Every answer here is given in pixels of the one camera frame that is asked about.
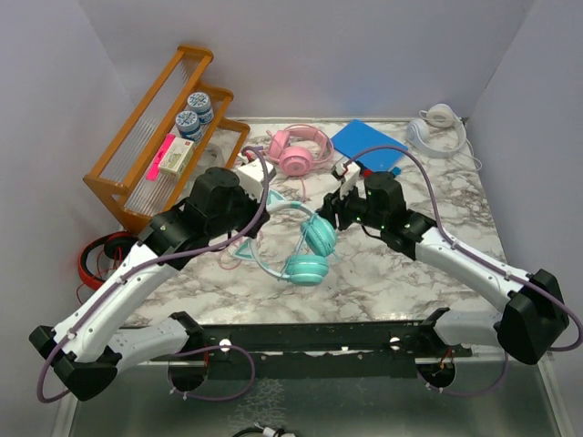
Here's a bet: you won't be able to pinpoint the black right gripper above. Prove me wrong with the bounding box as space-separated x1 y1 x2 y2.
311 179 386 233

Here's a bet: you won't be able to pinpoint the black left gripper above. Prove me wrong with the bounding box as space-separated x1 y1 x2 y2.
208 179 271 239

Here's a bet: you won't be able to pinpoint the teal cat-ear headphones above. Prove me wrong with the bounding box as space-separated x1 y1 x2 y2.
232 189 337 287

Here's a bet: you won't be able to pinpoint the pink cat-ear headphones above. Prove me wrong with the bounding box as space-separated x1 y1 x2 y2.
262 124 334 200

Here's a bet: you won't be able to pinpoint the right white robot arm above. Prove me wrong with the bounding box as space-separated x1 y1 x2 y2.
318 172 568 365

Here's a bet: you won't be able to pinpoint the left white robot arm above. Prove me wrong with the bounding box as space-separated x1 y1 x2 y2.
28 161 274 403

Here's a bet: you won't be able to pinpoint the white headphones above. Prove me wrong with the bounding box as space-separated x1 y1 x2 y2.
405 103 483 171

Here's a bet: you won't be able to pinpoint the red black headphones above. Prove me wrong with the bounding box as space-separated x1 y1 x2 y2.
76 231 137 304

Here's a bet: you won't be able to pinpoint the clear tape roll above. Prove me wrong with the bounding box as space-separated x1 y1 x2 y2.
193 143 226 177

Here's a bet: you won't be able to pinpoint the small cardboard box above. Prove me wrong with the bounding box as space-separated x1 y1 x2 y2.
159 137 195 178

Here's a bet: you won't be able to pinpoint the blue notebook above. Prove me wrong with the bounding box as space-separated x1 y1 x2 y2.
332 120 408 172

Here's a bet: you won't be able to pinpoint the wooden tiered shelf rack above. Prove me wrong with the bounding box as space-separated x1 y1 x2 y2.
83 45 250 234

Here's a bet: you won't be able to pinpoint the blue-lidded jar front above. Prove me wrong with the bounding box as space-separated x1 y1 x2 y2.
175 110 202 143

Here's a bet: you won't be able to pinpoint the blue-lidded jar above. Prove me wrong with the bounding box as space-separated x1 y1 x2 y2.
175 110 202 143
187 91 214 125

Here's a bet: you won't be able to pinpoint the blue-lidded jar rear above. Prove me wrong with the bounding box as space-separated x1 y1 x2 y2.
187 91 214 125

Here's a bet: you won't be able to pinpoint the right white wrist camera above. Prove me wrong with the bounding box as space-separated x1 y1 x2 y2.
332 158 361 199

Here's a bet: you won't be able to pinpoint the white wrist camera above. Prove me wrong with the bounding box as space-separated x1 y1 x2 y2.
235 159 276 202
332 158 361 199

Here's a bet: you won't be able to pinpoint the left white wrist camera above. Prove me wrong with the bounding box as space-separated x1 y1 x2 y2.
235 159 276 202

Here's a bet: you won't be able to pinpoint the black front mounting rail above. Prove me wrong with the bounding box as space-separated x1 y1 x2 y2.
163 320 472 380

